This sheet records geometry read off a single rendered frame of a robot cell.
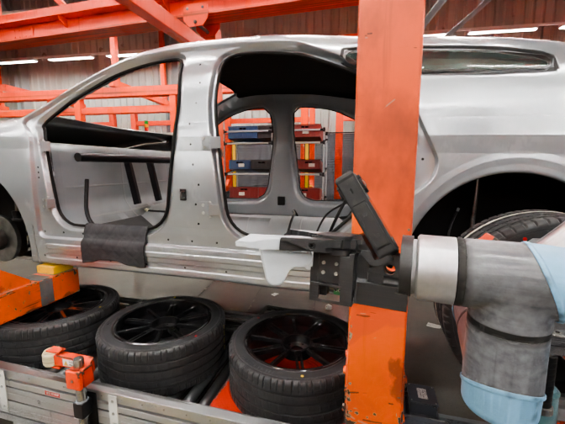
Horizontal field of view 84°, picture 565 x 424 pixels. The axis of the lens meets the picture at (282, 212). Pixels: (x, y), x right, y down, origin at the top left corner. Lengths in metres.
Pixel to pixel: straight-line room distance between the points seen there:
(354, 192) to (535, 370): 0.25
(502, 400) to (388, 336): 0.61
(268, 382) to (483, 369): 1.08
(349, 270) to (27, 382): 1.81
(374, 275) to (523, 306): 0.14
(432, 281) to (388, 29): 0.72
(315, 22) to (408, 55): 10.47
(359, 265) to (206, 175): 1.32
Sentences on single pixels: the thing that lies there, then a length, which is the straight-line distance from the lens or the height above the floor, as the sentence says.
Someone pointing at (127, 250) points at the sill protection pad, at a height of 0.88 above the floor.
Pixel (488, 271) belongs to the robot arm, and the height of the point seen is 1.23.
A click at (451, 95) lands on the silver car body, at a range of 1.48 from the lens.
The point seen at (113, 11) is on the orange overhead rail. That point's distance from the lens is 5.00.
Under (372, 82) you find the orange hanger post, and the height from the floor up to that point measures 1.55.
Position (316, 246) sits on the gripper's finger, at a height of 1.24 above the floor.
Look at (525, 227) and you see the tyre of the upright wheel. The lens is 1.24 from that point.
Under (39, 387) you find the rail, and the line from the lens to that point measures 1.99.
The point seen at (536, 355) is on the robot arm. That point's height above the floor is 1.15.
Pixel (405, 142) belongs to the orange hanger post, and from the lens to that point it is 0.90.
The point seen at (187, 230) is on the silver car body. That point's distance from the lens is 1.74.
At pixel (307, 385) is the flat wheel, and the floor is 0.49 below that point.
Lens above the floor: 1.33
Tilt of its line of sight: 8 degrees down
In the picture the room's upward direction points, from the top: straight up
